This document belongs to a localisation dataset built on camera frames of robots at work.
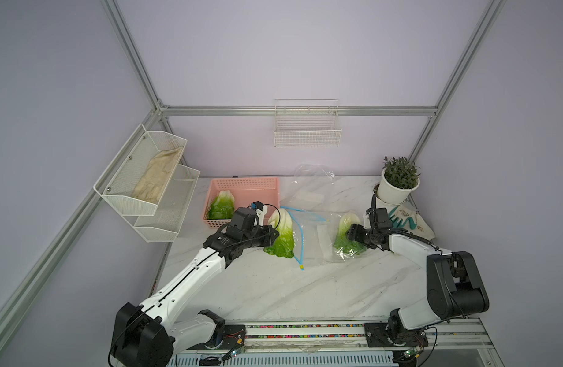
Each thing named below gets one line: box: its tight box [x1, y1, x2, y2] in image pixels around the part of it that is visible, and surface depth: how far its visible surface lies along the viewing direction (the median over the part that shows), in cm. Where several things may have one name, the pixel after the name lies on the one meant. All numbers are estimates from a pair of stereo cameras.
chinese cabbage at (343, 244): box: [333, 212, 367, 256], surface depth 94 cm
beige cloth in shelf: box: [130, 146, 184, 204], surface depth 80 cm
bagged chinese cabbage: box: [263, 207, 295, 259], surface depth 80 cm
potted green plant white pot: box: [377, 155, 421, 205], surface depth 102 cm
